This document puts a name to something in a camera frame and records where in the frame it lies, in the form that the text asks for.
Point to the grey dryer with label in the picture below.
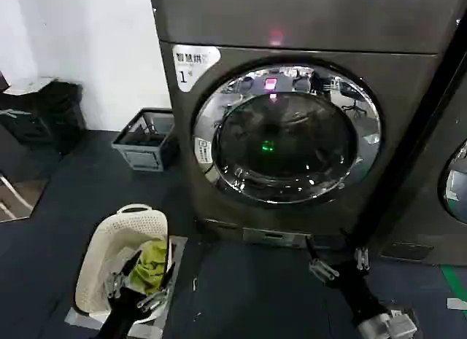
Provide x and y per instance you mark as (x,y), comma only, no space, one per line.
(365,33)

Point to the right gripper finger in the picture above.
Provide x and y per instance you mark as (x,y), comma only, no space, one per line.
(362,259)
(322,270)

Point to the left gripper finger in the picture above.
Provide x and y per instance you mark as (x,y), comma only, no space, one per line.
(157,299)
(116,284)

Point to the round glass dryer door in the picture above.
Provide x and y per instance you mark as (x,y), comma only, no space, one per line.
(284,149)
(456,189)

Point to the green floor tape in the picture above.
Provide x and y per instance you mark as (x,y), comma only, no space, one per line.
(456,280)

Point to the small white door sticker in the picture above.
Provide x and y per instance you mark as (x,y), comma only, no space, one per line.
(204,151)

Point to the white numbered label sticker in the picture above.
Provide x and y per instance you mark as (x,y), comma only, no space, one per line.
(189,62)

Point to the black storage bin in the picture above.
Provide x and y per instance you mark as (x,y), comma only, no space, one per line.
(47,116)

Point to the green cloth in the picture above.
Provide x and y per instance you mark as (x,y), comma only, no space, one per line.
(151,260)

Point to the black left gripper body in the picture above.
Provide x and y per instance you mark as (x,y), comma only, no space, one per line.
(120,313)

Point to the grey plastic crate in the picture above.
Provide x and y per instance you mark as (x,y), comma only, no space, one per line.
(140,151)

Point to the white perforated laundry basket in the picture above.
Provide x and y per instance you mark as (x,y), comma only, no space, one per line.
(109,251)

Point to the white tube frame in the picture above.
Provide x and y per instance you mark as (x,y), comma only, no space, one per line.
(14,197)

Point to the grey floor tape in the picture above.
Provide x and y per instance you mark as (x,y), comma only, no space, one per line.
(458,304)

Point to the grey floor mat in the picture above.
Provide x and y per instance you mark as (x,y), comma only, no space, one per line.
(178,251)

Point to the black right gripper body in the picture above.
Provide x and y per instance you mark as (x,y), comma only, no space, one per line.
(355,291)

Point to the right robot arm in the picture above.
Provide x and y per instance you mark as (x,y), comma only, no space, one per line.
(390,324)

